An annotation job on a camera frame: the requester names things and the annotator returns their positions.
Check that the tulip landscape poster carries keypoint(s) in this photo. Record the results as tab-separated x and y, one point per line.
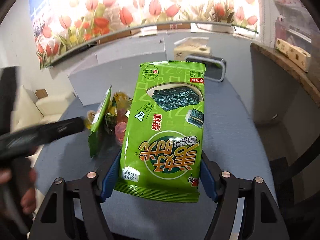
61	25

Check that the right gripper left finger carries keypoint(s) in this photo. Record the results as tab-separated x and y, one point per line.
72	209

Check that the tissue pack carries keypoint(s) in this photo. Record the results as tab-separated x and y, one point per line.
191	45

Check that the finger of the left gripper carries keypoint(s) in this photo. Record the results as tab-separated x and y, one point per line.
23	143

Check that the green seaweed snack bag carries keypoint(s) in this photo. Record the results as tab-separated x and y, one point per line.
162	148

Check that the cardboard piece on sofa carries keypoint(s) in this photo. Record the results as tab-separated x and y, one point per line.
41	93

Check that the yellow jelly cup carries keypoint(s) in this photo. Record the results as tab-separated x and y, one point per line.
89	119

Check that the white storage box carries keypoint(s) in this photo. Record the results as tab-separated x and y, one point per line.
115	64

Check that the pink jelly cup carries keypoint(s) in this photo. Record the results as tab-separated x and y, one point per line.
120	130

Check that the cream leather sofa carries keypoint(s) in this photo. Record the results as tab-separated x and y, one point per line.
27	113

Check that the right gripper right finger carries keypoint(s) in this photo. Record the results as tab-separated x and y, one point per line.
261	217

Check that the plastic drawer organizer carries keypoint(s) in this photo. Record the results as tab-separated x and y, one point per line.
294	24

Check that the green cracker snack bag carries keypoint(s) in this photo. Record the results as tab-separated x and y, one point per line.
95	137

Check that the wooden side shelf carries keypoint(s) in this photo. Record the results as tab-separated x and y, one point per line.
292	69

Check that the beige patterned long box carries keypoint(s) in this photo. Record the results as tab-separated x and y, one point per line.
296	54

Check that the black white-rimmed container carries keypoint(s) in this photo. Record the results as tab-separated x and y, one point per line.
215	66

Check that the small green snack packet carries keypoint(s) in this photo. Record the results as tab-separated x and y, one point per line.
110	123

